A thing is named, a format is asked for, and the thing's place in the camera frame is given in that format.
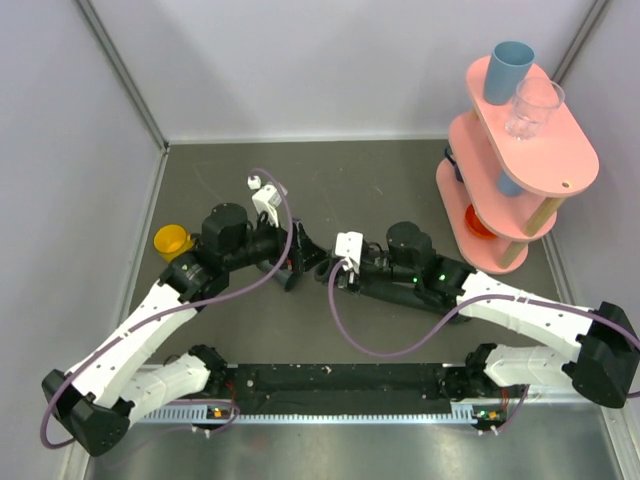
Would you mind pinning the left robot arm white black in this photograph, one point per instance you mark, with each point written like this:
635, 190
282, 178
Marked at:
101, 397

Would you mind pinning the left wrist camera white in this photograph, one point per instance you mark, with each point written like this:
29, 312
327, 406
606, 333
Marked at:
266, 199

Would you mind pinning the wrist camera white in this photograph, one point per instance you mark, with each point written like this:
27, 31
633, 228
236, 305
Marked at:
348, 247
266, 199

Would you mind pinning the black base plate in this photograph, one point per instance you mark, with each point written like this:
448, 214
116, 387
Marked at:
344, 389

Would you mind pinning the grey slotted cable duct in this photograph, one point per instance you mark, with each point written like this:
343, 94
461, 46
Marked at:
201, 414

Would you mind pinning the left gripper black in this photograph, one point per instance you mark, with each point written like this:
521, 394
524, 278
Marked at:
305, 254

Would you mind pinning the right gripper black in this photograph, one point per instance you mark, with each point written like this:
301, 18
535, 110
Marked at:
360, 279

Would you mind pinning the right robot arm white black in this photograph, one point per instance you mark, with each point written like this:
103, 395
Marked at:
593, 351

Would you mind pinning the pink three-tier shelf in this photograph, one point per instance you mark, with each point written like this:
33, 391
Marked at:
558, 163

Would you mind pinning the orange bowl bottom tier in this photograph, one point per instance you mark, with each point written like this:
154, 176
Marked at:
475, 226

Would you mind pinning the dark blue cup behind shelf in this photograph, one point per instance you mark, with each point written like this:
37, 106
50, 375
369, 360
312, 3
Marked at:
449, 156

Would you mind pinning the clear glass cup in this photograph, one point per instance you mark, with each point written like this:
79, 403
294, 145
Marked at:
533, 103

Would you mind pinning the aluminium frame rail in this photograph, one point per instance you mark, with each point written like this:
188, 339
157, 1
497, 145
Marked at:
554, 395

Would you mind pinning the blue cup middle tier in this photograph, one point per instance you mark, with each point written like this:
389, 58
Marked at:
507, 186

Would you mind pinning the yellow plastic cup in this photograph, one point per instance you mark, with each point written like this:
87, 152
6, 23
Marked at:
172, 240

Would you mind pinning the blue cup on top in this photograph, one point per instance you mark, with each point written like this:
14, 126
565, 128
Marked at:
509, 63

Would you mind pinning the grey plastic pipe fitting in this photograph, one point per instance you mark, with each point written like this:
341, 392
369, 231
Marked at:
283, 276

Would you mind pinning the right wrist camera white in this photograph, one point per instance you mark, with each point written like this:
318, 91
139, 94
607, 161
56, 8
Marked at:
348, 247

